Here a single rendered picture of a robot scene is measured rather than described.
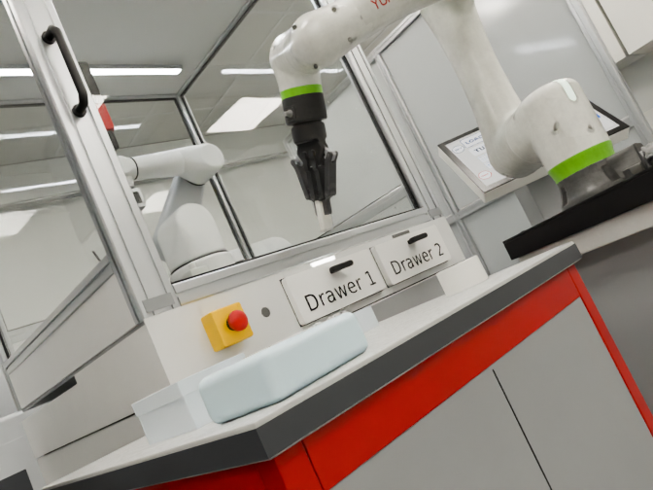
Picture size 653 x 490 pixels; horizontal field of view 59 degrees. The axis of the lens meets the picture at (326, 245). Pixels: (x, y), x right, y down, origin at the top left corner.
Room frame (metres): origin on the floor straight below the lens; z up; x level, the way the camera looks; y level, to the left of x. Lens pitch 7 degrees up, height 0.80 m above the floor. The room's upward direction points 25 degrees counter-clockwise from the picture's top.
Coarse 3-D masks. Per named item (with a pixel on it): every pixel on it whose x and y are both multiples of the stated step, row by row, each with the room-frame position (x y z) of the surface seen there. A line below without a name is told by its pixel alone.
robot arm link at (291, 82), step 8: (280, 40) 1.12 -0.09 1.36; (272, 48) 1.15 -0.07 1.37; (280, 48) 1.11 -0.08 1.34; (272, 56) 1.15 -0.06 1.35; (280, 56) 1.12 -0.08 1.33; (272, 64) 1.16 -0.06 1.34; (280, 64) 1.14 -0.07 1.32; (288, 64) 1.12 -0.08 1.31; (280, 72) 1.16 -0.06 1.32; (288, 72) 1.14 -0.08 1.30; (296, 72) 1.13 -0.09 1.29; (320, 72) 1.19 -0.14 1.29; (280, 80) 1.17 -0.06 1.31; (288, 80) 1.16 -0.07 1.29; (296, 80) 1.15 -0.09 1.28; (304, 80) 1.15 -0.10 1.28; (312, 80) 1.16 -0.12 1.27; (320, 80) 1.19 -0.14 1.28; (280, 88) 1.18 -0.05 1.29; (288, 88) 1.16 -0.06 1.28; (296, 88) 1.16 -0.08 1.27; (304, 88) 1.16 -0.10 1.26; (312, 88) 1.17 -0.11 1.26; (320, 88) 1.18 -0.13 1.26; (288, 96) 1.17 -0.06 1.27
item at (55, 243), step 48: (0, 0) 1.09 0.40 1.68; (0, 48) 1.15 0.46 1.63; (0, 96) 1.22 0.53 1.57; (0, 144) 1.29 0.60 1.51; (48, 144) 1.12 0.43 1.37; (0, 192) 1.37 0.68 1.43; (48, 192) 1.19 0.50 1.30; (0, 240) 1.46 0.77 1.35; (48, 240) 1.25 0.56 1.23; (96, 240) 1.10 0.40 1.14; (0, 288) 1.56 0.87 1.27; (48, 288) 1.33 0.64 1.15
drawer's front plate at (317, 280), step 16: (352, 256) 1.40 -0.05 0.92; (368, 256) 1.44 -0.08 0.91; (304, 272) 1.28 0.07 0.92; (320, 272) 1.31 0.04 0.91; (336, 272) 1.35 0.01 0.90; (352, 272) 1.38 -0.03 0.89; (288, 288) 1.24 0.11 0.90; (304, 288) 1.27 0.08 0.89; (320, 288) 1.30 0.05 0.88; (336, 288) 1.33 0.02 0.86; (352, 288) 1.37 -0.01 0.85; (368, 288) 1.40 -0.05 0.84; (384, 288) 1.44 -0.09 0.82; (304, 304) 1.26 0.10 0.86; (320, 304) 1.29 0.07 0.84; (336, 304) 1.32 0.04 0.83; (304, 320) 1.24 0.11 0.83
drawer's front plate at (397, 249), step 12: (432, 228) 1.66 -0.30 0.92; (396, 240) 1.53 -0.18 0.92; (420, 240) 1.60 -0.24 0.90; (432, 240) 1.64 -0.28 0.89; (372, 252) 1.47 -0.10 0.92; (384, 252) 1.48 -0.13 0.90; (396, 252) 1.52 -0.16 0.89; (408, 252) 1.55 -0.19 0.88; (420, 252) 1.58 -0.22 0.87; (432, 252) 1.62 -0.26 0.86; (444, 252) 1.66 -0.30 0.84; (384, 264) 1.47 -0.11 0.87; (396, 264) 1.50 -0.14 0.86; (420, 264) 1.56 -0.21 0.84; (432, 264) 1.60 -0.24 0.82; (384, 276) 1.47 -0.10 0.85; (396, 276) 1.49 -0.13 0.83; (408, 276) 1.52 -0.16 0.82
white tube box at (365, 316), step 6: (360, 312) 1.00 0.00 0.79; (366, 312) 1.01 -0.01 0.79; (372, 312) 1.02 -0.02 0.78; (360, 318) 1.00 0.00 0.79; (366, 318) 1.01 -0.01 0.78; (372, 318) 1.02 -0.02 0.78; (360, 324) 1.00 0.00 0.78; (366, 324) 1.01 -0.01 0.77; (372, 324) 1.01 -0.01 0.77; (378, 324) 1.02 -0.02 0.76; (366, 330) 1.00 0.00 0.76
